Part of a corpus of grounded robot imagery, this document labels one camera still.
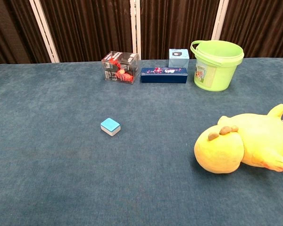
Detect yellow plush duck toy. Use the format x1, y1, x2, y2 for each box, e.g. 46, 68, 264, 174
193, 103, 283, 174

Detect small blue white block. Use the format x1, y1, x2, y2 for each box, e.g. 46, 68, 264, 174
100, 117, 121, 137

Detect dark blue rectangular box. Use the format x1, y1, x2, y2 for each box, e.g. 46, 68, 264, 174
141, 67, 188, 84

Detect red black box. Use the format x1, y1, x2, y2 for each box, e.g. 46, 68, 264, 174
101, 50, 140, 84

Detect light blue speaker box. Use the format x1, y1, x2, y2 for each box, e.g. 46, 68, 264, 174
168, 48, 190, 68

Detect teal felt table cover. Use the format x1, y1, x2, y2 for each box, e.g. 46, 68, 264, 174
0, 56, 283, 226

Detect dark brown pleated curtain panel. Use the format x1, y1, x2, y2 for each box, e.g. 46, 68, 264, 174
40, 0, 134, 63
220, 0, 283, 58
136, 0, 220, 61
0, 0, 54, 68

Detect green plastic bucket with handle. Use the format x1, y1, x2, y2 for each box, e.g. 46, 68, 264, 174
190, 40, 245, 92

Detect white partition frame post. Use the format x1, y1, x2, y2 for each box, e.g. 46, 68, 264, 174
131, 0, 142, 61
211, 0, 229, 41
29, 0, 60, 63

